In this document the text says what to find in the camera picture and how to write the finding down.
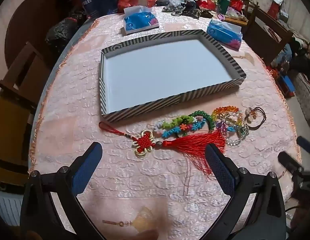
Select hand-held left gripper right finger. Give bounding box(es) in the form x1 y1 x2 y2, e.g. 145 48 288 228
205 144 287 240

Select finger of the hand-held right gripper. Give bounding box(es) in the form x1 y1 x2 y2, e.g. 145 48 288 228
296 136 310 154
277 151 305 173

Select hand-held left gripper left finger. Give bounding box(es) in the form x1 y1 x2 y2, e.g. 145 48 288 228
20 141 107 240

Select clear bead bracelet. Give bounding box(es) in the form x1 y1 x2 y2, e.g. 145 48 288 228
225 112 249 145

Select rainbow bead bracelet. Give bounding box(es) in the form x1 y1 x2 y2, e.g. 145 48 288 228
211 106 239 133

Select green bead bracelet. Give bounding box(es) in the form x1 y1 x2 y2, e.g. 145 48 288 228
189 110 215 133

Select green blue knitted flower strands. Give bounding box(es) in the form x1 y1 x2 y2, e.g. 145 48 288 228
155 115 208 139

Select red knot tassel ornament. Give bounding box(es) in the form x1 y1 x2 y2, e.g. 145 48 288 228
99 121 227 178

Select pendant with black cord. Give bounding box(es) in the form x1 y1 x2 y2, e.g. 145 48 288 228
244 106 267 130

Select striped shallow tray box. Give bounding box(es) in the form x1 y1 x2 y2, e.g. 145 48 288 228
99 29 246 123

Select floral sofa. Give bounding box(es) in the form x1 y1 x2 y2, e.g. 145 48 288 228
292 70 310 120

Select blue stool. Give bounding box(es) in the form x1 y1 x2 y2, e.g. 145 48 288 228
280 76 295 98

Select pink embossed tablecloth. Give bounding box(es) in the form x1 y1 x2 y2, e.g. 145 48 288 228
29 6 302 240

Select white radiator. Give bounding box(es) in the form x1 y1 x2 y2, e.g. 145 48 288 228
0 189 24 228

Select wooden chair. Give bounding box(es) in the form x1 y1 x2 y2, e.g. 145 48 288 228
0 41 55 188
242 1 294 65

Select blue tissue pack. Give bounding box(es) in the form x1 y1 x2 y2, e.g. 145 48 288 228
206 19 243 49
123 5 160 35

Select black plastic bag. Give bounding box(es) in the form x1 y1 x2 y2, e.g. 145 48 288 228
45 12 87 55

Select wooden side table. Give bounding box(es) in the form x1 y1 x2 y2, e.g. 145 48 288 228
224 5 248 27

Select pile of assorted trinkets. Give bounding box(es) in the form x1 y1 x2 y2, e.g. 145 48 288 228
162 0 213 19

